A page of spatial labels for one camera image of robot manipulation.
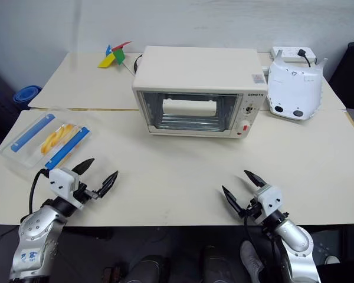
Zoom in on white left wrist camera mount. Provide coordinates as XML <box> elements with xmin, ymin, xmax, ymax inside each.
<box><xmin>49</xmin><ymin>167</ymin><xmax>85</xmax><ymax>210</ymax></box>

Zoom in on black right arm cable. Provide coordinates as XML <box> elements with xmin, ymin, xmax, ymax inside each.
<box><xmin>242</xmin><ymin>206</ymin><xmax>284</xmax><ymax>283</ymax></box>

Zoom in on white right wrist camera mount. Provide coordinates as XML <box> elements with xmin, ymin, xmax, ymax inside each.
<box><xmin>251</xmin><ymin>184</ymin><xmax>284</xmax><ymax>221</ymax></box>

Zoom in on white plastic robot shell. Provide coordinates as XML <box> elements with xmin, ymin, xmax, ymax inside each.
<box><xmin>266</xmin><ymin>50</ymin><xmax>329</xmax><ymax>122</ymax></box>

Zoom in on black chair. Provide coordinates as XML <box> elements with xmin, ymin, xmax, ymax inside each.
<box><xmin>329</xmin><ymin>41</ymin><xmax>354</xmax><ymax>110</ymax></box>

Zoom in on dark equipment with white parts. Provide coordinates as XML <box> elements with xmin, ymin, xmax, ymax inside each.
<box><xmin>309</xmin><ymin>226</ymin><xmax>354</xmax><ymax>266</ymax></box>

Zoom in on dark rounded shape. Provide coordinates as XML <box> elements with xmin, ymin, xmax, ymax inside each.
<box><xmin>124</xmin><ymin>254</ymin><xmax>171</xmax><ymax>283</ymax></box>
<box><xmin>199</xmin><ymin>245</ymin><xmax>243</xmax><ymax>283</ymax></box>

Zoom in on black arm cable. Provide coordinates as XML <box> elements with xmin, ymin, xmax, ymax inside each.
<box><xmin>28</xmin><ymin>168</ymin><xmax>51</xmax><ymax>215</ymax></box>
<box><xmin>242</xmin><ymin>206</ymin><xmax>284</xmax><ymax>283</ymax></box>

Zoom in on blue rolled mat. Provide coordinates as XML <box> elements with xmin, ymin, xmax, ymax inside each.
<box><xmin>12</xmin><ymin>85</ymin><xmax>43</xmax><ymax>104</ymax></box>

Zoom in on blue container clip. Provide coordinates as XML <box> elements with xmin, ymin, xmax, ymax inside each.
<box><xmin>44</xmin><ymin>126</ymin><xmax>91</xmax><ymax>170</ymax></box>
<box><xmin>11</xmin><ymin>113</ymin><xmax>55</xmax><ymax>153</ymax></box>

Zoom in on yellow fries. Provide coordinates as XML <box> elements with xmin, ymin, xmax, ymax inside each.
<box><xmin>40</xmin><ymin>123</ymin><xmax>78</xmax><ymax>156</ymax></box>

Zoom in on clear plastic tray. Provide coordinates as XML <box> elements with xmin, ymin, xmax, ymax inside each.
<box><xmin>0</xmin><ymin>106</ymin><xmax>96</xmax><ymax>178</ymax></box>

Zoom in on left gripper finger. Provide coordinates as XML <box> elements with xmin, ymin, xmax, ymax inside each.
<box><xmin>94</xmin><ymin>170</ymin><xmax>119</xmax><ymax>199</ymax></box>
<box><xmin>71</xmin><ymin>158</ymin><xmax>96</xmax><ymax>178</ymax></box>

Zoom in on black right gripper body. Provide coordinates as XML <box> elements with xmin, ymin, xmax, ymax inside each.
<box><xmin>239</xmin><ymin>198</ymin><xmax>266</xmax><ymax>226</ymax></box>

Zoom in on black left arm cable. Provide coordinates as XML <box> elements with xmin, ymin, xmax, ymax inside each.
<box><xmin>28</xmin><ymin>168</ymin><xmax>51</xmax><ymax>215</ymax></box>

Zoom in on cream toaster oven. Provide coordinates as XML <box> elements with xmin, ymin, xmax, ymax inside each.
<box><xmin>132</xmin><ymin>45</ymin><xmax>268</xmax><ymax>139</ymax></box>

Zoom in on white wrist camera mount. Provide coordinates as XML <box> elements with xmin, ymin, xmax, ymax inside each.
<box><xmin>251</xmin><ymin>184</ymin><xmax>284</xmax><ymax>221</ymax></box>
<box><xmin>49</xmin><ymin>167</ymin><xmax>85</xmax><ymax>210</ymax></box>

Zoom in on black plug with cable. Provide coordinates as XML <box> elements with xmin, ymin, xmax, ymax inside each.
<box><xmin>296</xmin><ymin>49</ymin><xmax>313</xmax><ymax>67</ymax></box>

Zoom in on colourful paper pinwheel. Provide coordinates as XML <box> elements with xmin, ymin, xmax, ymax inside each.
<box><xmin>97</xmin><ymin>41</ymin><xmax>134</xmax><ymax>70</ymax></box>

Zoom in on grey sneaker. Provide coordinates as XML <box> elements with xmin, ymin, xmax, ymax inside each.
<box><xmin>240</xmin><ymin>240</ymin><xmax>266</xmax><ymax>283</ymax></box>

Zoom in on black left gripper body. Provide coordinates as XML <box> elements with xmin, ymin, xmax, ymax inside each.
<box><xmin>73</xmin><ymin>182</ymin><xmax>100</xmax><ymax>205</ymax></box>

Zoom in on white power strip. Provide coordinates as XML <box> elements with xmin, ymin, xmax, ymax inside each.
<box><xmin>270</xmin><ymin>46</ymin><xmax>318</xmax><ymax>64</ymax></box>

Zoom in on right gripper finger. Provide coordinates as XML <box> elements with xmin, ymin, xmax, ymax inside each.
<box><xmin>221</xmin><ymin>185</ymin><xmax>244</xmax><ymax>221</ymax></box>
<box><xmin>243</xmin><ymin>169</ymin><xmax>267</xmax><ymax>190</ymax></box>

